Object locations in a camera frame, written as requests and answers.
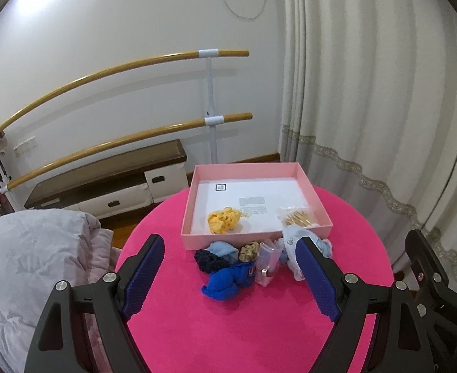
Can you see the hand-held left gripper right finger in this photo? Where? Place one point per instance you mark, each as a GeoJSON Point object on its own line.
{"type": "Point", "coordinates": [315, 276]}

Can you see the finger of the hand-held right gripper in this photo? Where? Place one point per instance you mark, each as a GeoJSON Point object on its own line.
{"type": "Point", "coordinates": [418, 248]}

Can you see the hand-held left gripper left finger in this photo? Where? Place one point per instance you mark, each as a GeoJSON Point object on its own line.
{"type": "Point", "coordinates": [146, 276]}

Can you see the clear plastic pouch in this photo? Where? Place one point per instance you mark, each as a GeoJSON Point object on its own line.
{"type": "Point", "coordinates": [267, 260]}

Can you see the navy knitted scrunchie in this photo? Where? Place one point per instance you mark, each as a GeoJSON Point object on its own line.
{"type": "Point", "coordinates": [207, 262]}

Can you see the pink cardboard box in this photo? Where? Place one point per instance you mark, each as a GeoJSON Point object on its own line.
{"type": "Point", "coordinates": [189, 217]}

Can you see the royal blue cloth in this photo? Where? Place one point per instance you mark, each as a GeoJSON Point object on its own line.
{"type": "Point", "coordinates": [224, 283]}

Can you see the bag of cotton swabs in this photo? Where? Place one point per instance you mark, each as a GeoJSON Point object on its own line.
{"type": "Point", "coordinates": [296, 217]}

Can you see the khaki scrunchie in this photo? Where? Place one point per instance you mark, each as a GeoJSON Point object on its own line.
{"type": "Point", "coordinates": [248, 252]}

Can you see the light blue scrunchie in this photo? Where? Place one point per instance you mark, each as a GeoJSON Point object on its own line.
{"type": "Point", "coordinates": [222, 250]}

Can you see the yellow scrunchie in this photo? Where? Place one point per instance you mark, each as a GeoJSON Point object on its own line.
{"type": "Point", "coordinates": [222, 221]}

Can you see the low white wooden cabinet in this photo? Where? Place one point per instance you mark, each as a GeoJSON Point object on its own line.
{"type": "Point", "coordinates": [96, 171]}

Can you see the grey duvet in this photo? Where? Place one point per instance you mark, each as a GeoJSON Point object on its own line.
{"type": "Point", "coordinates": [26, 260]}

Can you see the white barre stand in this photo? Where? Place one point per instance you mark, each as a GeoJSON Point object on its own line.
{"type": "Point", "coordinates": [5, 189]}
{"type": "Point", "coordinates": [211, 85]}

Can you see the cream curtain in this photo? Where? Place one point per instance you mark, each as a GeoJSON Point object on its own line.
{"type": "Point", "coordinates": [368, 85]}

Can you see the wooden barre rail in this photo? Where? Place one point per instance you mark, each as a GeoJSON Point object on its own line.
{"type": "Point", "coordinates": [96, 72]}
{"type": "Point", "coordinates": [115, 143]}

